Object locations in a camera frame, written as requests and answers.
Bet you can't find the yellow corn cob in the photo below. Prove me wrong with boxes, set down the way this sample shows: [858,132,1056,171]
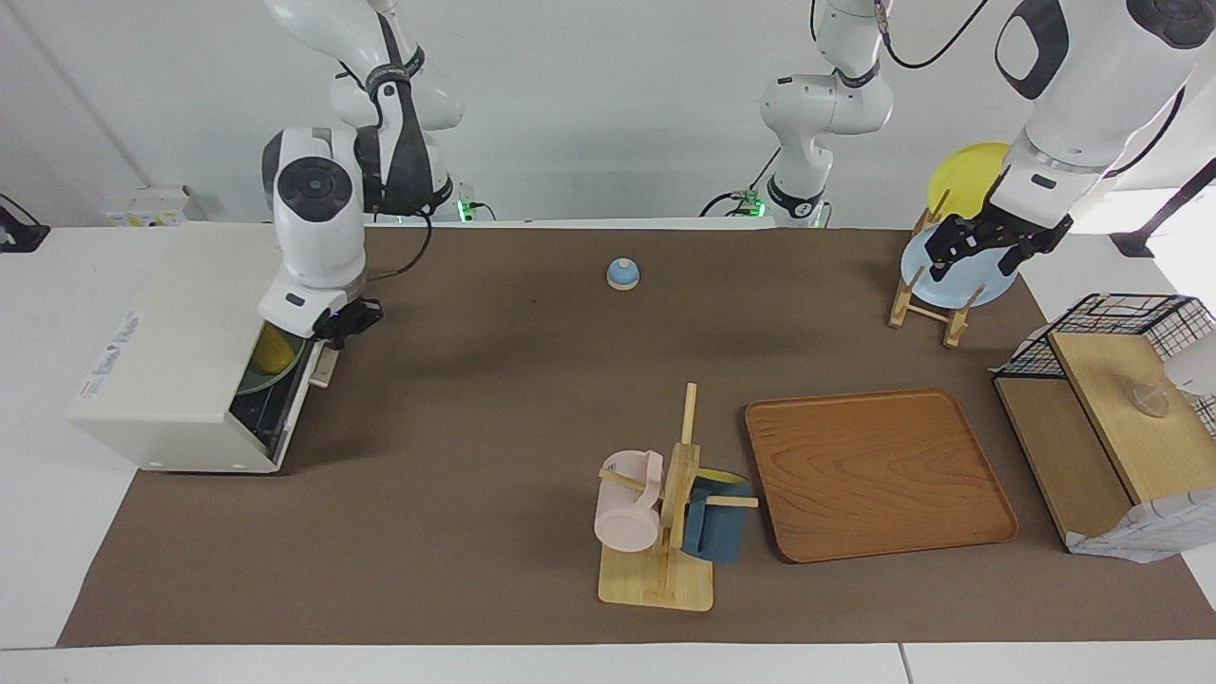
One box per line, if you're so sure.
[252,323,296,376]

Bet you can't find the oven door with handle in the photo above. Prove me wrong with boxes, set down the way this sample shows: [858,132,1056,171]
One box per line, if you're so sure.
[228,337,339,468]

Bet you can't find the pale green plate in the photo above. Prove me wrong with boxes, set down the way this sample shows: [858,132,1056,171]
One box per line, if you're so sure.
[236,328,308,396]

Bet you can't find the white toaster oven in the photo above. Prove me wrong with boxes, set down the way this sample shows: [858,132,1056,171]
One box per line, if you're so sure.
[66,223,314,473]

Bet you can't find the light blue plate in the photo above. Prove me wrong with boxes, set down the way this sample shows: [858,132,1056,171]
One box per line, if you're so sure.
[901,223,1020,310]

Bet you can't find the yellow plate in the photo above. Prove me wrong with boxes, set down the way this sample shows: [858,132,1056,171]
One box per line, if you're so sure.
[926,142,1016,221]

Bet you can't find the wooden plate rack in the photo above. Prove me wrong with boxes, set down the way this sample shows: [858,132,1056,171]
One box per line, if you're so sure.
[888,190,986,349]

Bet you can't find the brown table mat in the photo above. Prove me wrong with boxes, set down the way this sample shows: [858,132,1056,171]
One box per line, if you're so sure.
[57,226,1216,647]

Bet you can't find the black tripod leg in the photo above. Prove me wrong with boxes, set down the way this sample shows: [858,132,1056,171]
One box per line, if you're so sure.
[1111,157,1216,258]

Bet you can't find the clear glass cup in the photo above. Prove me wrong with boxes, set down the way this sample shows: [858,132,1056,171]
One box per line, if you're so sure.
[1129,380,1175,419]

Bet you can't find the white rounded blurry object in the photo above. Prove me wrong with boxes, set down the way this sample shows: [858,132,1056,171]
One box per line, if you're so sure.
[1167,332,1216,397]

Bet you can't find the wooden shelf box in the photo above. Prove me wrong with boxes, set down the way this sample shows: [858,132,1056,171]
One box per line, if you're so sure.
[993,331,1216,552]

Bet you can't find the white yellow small box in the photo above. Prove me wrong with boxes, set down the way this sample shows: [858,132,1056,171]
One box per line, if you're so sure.
[103,185,206,228]

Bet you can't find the brown wooden tray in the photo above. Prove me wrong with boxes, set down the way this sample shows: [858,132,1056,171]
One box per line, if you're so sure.
[744,388,1019,565]

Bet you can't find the white patterned cloth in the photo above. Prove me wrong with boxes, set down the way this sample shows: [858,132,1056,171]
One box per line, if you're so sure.
[1064,489,1216,564]

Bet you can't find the black stand foot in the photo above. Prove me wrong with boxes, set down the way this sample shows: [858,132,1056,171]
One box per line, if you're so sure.
[0,195,50,254]

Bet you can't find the pink mug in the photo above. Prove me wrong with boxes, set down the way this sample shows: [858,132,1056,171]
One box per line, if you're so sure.
[594,450,664,554]

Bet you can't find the dark blue mug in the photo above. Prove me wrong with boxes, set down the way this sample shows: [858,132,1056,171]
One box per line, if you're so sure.
[681,468,751,563]

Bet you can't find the wooden mug stand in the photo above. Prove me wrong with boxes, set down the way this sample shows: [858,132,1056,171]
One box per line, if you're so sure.
[598,383,760,612]

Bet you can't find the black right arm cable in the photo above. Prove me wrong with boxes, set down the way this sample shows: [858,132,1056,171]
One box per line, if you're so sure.
[366,19,435,283]

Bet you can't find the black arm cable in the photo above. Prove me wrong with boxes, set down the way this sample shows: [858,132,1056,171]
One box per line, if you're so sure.
[879,0,994,70]
[366,19,435,283]

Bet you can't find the black wire basket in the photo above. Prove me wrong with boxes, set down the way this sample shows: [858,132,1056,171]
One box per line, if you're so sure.
[993,293,1216,438]

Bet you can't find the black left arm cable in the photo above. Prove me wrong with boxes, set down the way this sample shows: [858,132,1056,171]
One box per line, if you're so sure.
[879,0,994,70]

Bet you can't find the black left base cable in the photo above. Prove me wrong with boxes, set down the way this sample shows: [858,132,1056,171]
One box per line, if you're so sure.
[700,147,782,218]

